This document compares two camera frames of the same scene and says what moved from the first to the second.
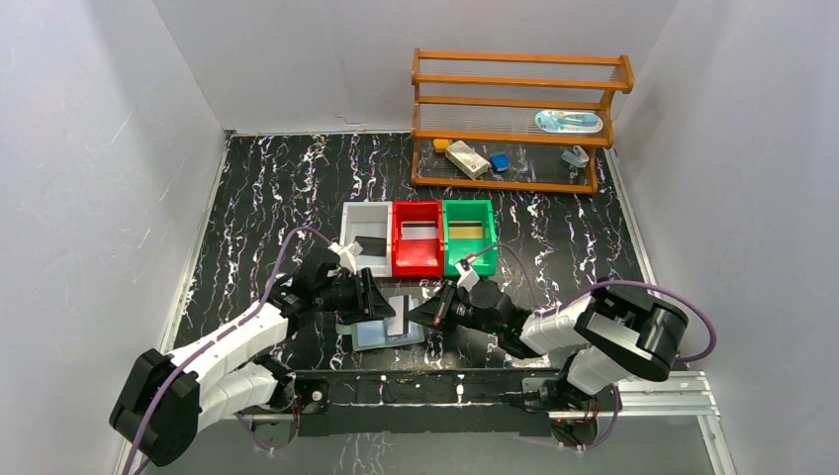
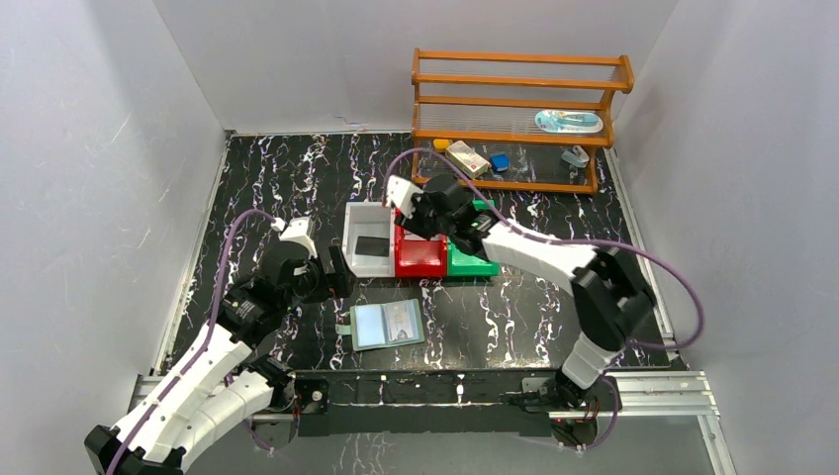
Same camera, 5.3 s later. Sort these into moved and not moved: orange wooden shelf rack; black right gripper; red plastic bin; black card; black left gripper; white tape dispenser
Moved: black right gripper; black left gripper
Not moved: black card; white tape dispenser; red plastic bin; orange wooden shelf rack
